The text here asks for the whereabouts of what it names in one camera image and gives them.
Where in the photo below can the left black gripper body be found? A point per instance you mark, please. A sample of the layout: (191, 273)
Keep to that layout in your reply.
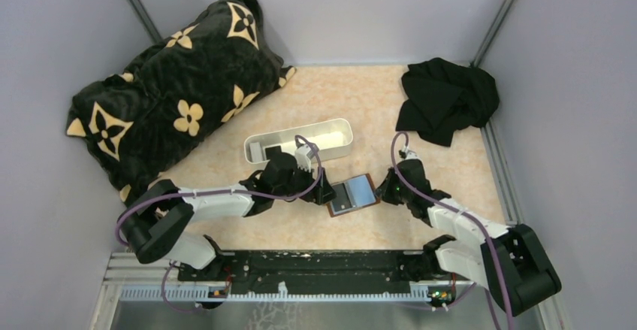
(316, 194)

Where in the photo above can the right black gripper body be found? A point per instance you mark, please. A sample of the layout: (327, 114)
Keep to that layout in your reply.
(393, 192)

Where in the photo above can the brown leather card holder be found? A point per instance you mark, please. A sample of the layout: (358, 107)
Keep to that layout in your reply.
(361, 191)

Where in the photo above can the white oblong plastic tray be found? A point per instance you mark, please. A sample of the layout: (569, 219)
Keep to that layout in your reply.
(334, 139)

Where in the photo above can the black credit card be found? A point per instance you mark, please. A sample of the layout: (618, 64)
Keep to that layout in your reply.
(272, 151)

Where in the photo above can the black cloth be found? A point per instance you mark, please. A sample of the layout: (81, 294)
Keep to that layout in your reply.
(443, 97)

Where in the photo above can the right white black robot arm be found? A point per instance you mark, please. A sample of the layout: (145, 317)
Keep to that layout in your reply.
(508, 261)

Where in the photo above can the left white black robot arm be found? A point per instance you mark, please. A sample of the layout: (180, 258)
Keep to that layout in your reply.
(155, 226)

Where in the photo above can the black card in holder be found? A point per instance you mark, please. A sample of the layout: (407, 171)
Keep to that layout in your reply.
(341, 203)

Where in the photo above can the stack of grey cards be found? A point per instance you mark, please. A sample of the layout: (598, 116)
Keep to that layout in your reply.
(256, 152)

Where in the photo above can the black floral plush pillow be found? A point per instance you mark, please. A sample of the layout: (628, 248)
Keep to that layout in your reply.
(142, 121)

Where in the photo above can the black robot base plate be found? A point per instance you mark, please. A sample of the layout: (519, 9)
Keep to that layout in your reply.
(318, 272)

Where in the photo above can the white slotted cable duct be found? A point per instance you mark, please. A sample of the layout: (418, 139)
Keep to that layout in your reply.
(201, 293)

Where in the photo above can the aluminium frame rail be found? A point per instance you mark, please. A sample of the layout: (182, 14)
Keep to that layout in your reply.
(508, 261)

